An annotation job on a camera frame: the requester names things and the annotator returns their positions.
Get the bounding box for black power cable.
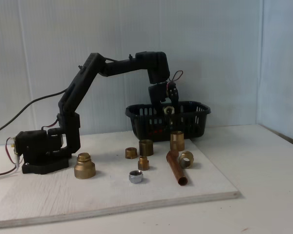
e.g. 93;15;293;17
0;89;68;137

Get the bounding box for brass hex plug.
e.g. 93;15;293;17
125;147;138;159

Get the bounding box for brass hex ring nut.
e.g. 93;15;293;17
178;151;194;169

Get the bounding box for brass sleeve coupling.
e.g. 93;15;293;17
139;139;154;156

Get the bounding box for chrome cap nut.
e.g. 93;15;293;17
128;170;145;184

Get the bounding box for red and white wires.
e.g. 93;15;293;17
0;136;22;182

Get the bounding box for large brass reducer fitting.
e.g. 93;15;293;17
74;153;96;180

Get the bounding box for black plastic slotted basket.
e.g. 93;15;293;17
125;100;212;143

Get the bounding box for white plywood board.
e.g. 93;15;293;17
0;130;242;230

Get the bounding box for brass ball valve red handle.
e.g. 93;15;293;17
147;105;176;136

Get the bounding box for small brass hex fitting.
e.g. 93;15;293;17
137;156;150;171

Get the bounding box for tall brass threaded nipple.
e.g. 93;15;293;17
170;131;185;152

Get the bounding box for gripper servo wire bundle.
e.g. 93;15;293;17
167;70;184;90

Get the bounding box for copper pipe piece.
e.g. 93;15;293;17
166;150;189;186

